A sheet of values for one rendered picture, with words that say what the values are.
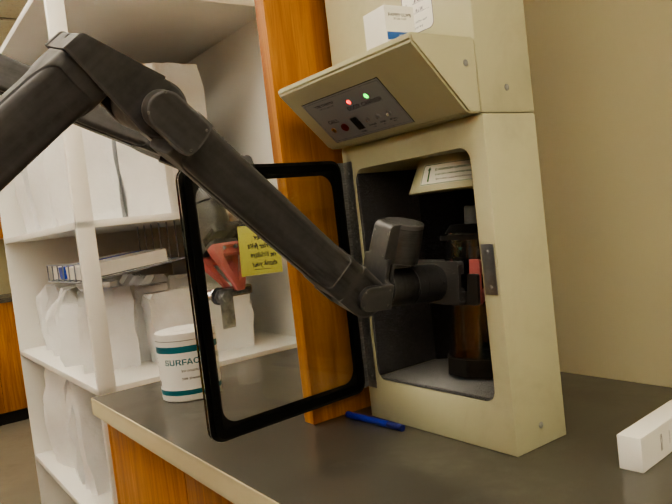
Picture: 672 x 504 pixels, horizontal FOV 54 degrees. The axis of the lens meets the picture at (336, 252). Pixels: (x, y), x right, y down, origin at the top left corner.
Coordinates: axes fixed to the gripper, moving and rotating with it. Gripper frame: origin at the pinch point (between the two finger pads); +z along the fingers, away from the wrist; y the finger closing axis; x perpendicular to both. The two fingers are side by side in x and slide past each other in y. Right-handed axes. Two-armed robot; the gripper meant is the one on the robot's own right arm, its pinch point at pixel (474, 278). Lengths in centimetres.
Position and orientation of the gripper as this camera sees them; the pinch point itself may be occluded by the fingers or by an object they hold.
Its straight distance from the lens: 108.3
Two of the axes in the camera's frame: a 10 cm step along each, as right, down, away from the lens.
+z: 8.0, -0.5, 6.0
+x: 0.4, 10.0, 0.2
